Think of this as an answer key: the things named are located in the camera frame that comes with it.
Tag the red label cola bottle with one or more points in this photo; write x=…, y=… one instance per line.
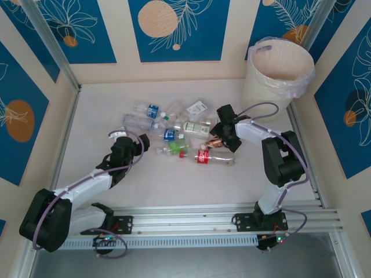
x=203, y=157

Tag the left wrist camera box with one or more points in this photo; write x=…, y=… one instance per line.
x=118, y=133

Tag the clear bottle green table label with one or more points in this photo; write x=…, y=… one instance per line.
x=197, y=128

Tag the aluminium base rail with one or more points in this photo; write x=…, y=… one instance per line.
x=179, y=220

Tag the white ribbed bin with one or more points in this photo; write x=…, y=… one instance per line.
x=261, y=92

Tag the clear bottle blue label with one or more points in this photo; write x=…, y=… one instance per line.
x=169, y=134
x=152, y=111

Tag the clear bottle green neck band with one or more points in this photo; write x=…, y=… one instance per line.
x=175, y=108

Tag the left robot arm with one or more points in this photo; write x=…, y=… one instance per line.
x=87, y=188

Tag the aluminium side rail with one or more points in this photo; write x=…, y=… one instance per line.
x=68, y=124
x=318, y=197

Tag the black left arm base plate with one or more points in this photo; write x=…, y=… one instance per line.
x=124, y=224

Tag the long clear plastic bottle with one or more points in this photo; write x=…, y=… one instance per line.
x=136, y=120

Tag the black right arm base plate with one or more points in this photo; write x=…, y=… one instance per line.
x=243, y=221

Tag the copper label plastic bottle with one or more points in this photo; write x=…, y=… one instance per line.
x=215, y=143

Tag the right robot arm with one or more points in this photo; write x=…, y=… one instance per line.
x=255, y=131

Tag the aluminium frame post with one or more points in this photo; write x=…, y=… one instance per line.
x=56, y=52
x=315, y=26

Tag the clear bottle orange print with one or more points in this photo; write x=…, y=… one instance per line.
x=197, y=109

